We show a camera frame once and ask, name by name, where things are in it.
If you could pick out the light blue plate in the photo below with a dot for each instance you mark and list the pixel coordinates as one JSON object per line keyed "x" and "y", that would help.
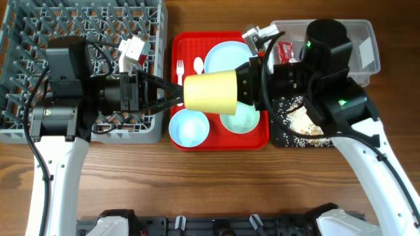
{"x": 227, "y": 55}

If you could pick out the light blue bowl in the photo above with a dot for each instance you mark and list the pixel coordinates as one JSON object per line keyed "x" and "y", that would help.
{"x": 188, "y": 128}

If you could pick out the grey dishwasher rack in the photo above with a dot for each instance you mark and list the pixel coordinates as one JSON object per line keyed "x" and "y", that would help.
{"x": 28, "y": 26}

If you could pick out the mint green bowl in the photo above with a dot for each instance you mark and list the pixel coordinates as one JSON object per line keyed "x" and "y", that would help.
{"x": 243, "y": 121}

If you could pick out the yellow plastic cup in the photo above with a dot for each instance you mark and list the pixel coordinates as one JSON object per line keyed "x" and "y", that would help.
{"x": 211, "y": 92}

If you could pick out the brown food scraps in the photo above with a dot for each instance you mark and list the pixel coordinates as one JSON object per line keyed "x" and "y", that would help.
{"x": 301, "y": 123}

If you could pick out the white plastic fork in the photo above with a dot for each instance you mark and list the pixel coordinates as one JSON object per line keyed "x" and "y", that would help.
{"x": 180, "y": 71}

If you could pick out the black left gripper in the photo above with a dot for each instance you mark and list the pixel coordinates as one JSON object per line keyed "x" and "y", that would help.
{"x": 134, "y": 92}

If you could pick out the black waste tray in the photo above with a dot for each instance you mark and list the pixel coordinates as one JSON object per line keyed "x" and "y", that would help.
{"x": 282, "y": 131}

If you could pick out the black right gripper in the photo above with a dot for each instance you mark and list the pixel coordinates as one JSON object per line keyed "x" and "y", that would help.
{"x": 251, "y": 93}

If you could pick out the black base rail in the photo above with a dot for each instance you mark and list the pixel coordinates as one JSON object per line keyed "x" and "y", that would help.
{"x": 213, "y": 226}

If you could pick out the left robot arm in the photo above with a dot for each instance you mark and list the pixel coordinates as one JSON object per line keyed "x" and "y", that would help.
{"x": 58, "y": 128}

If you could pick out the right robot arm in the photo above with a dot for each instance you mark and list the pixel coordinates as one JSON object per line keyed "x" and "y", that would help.
{"x": 333, "y": 101}

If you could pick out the clear plastic bin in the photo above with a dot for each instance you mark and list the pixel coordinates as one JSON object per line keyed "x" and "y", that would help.
{"x": 364, "y": 60}

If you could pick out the red plastic tray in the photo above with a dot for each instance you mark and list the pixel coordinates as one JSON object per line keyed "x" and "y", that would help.
{"x": 189, "y": 45}

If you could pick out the white plastic spoon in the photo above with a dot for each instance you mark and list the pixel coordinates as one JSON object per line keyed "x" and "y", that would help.
{"x": 198, "y": 65}

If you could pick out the red snack wrapper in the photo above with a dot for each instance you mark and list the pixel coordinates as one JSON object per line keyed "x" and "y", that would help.
{"x": 285, "y": 52}

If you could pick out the white rice pile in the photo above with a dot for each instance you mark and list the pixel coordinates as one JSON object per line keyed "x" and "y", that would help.
{"x": 298, "y": 121}

